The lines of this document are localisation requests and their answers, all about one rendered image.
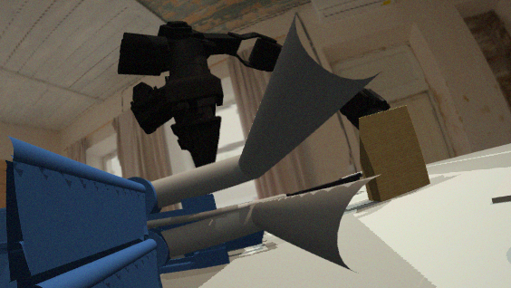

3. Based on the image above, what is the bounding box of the blue plastic tray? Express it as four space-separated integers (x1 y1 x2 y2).
157 220 264 257

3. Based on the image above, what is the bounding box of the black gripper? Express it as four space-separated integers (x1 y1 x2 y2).
160 63 224 168

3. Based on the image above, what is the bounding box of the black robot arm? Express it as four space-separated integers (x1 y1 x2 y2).
118 21 390 134

